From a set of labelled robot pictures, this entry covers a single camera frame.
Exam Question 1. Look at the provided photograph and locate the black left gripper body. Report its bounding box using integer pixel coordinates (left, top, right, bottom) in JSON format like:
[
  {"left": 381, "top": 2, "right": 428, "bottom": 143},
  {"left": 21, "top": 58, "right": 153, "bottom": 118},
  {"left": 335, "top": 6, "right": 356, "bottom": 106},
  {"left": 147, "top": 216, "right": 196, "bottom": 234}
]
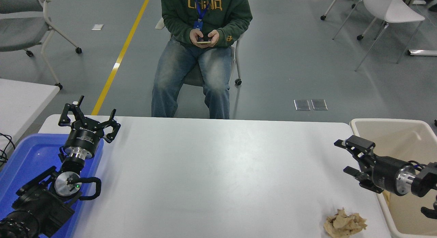
[{"left": 64, "top": 121, "right": 104, "bottom": 153}]

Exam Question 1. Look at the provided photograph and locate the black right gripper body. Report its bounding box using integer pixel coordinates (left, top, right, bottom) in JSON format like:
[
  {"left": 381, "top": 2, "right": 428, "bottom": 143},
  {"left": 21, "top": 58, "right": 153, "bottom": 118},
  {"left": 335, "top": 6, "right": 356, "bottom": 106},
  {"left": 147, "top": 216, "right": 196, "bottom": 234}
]
[{"left": 370, "top": 156, "right": 407, "bottom": 196}]

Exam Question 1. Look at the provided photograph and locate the tan paper ball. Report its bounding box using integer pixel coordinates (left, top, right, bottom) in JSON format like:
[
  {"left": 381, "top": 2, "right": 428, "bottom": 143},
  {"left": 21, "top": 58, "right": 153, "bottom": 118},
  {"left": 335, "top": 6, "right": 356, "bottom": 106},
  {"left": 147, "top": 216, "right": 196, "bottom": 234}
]
[{"left": 323, "top": 209, "right": 368, "bottom": 238}]

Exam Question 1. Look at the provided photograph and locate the person's right hand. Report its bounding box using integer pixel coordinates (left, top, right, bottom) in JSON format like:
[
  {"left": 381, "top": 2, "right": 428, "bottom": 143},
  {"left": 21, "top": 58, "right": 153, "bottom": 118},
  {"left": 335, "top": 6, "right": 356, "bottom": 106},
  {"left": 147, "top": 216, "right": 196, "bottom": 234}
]
[{"left": 189, "top": 28, "right": 205, "bottom": 46}]

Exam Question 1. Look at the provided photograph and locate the person's left hand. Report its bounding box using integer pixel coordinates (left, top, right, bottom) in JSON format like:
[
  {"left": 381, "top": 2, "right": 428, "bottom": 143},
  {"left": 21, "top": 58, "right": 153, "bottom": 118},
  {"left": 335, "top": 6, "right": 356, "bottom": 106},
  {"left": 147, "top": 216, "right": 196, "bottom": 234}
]
[{"left": 204, "top": 29, "right": 220, "bottom": 47}]

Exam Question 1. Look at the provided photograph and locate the large pale plastic bin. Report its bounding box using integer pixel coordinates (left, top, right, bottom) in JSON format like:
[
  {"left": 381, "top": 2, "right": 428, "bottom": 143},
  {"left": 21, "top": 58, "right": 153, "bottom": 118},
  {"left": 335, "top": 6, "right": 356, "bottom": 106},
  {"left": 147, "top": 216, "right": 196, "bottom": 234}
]
[{"left": 350, "top": 118, "right": 437, "bottom": 238}]

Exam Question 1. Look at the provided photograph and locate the white side table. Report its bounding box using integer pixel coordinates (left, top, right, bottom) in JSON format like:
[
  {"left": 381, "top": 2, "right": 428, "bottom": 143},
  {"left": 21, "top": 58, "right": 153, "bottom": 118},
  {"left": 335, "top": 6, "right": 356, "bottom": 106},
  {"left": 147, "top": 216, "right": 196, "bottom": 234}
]
[{"left": 0, "top": 78, "right": 60, "bottom": 153}]

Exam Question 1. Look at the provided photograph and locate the blue plastic tray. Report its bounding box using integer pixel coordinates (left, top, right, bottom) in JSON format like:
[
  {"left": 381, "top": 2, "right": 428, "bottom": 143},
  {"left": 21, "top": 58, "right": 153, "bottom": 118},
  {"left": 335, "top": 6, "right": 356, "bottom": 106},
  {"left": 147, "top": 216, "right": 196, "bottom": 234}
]
[{"left": 0, "top": 134, "right": 104, "bottom": 238}]

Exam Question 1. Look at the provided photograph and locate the grey padded wheeled chair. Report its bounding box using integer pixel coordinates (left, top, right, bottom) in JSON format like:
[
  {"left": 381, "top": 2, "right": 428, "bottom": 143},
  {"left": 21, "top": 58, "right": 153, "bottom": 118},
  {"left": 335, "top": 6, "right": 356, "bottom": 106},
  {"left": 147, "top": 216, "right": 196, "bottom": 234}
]
[{"left": 0, "top": 0, "right": 83, "bottom": 90}]

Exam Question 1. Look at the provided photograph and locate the silver metal floor bar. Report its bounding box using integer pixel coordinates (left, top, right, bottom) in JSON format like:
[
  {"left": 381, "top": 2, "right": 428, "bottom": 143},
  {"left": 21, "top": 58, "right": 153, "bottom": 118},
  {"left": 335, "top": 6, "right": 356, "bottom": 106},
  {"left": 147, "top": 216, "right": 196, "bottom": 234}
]
[{"left": 407, "top": 50, "right": 437, "bottom": 57}]

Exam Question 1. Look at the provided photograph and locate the person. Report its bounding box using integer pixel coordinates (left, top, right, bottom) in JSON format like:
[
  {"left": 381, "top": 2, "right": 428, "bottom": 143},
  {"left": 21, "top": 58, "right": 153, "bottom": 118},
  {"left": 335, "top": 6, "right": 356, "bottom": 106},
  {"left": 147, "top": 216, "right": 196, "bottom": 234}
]
[{"left": 151, "top": 0, "right": 253, "bottom": 119}]

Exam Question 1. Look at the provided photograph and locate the chair with caster legs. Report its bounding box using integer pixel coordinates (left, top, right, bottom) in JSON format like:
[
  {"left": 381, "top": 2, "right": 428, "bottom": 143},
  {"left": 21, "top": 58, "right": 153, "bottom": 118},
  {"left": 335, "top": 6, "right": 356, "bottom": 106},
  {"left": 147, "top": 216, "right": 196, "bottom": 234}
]
[{"left": 320, "top": 0, "right": 379, "bottom": 41}]

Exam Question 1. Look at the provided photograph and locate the white shell chair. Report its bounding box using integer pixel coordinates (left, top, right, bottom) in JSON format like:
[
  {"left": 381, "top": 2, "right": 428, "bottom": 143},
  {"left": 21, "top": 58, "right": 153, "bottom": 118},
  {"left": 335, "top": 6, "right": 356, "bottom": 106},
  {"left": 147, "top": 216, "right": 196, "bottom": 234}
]
[{"left": 333, "top": 0, "right": 426, "bottom": 72}]

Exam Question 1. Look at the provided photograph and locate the thin black cable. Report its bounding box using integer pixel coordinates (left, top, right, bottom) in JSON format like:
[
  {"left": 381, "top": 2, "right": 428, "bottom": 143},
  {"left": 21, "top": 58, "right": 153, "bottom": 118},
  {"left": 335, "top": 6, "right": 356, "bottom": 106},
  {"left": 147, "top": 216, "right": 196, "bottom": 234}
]
[{"left": 0, "top": 133, "right": 16, "bottom": 168}]

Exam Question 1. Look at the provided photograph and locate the blue lanyard with badge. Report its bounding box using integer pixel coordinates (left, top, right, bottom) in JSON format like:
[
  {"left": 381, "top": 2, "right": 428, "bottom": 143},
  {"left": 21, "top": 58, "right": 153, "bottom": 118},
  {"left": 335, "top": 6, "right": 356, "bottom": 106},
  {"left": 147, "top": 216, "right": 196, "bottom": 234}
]
[{"left": 192, "top": 0, "right": 215, "bottom": 30}]

